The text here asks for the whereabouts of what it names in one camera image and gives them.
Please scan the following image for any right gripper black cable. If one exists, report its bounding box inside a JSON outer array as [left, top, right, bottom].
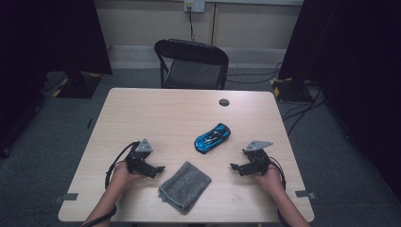
[[268, 156, 291, 227]]

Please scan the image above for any blue toy car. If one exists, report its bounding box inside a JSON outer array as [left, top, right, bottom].
[[194, 122, 232, 155]]

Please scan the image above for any black curtain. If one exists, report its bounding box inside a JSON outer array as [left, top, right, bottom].
[[278, 0, 401, 200], [0, 0, 113, 159]]

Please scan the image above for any grey cloth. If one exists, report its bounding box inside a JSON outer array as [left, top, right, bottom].
[[157, 161, 213, 215]]

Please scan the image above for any black socket cable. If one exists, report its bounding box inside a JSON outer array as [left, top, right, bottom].
[[187, 7, 196, 43]]

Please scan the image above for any white wall socket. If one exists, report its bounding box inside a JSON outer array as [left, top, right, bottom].
[[183, 0, 206, 13]]

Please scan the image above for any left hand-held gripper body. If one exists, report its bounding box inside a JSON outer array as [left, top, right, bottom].
[[125, 137, 154, 174]]

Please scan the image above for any bundle of black floor cables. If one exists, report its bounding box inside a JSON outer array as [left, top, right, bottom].
[[282, 82, 326, 137]]

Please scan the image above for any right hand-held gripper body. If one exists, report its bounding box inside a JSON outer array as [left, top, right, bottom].
[[242, 140, 274, 176]]

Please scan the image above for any stand base with striped tape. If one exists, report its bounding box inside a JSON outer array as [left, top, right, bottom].
[[51, 71, 103, 99], [269, 78, 315, 103]]

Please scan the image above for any person's right hand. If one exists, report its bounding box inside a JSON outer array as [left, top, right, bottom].
[[252, 166, 284, 195]]

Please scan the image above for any vertical wall conduit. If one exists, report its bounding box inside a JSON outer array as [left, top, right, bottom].
[[210, 2, 218, 45]]

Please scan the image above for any grey tape strip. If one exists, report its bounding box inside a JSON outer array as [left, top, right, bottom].
[[54, 192, 79, 203], [295, 189, 316, 200]]

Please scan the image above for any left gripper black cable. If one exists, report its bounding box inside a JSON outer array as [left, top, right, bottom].
[[79, 141, 140, 227]]

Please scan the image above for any black folding chair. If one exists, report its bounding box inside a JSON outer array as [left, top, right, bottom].
[[153, 38, 230, 91]]

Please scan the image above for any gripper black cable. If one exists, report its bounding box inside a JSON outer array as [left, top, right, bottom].
[[79, 141, 140, 227], [268, 156, 291, 227]]

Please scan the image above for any person's left hand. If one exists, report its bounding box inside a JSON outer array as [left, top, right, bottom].
[[108, 162, 146, 190]]

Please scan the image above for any black floor cable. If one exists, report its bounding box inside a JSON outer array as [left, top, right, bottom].
[[226, 61, 283, 85]]

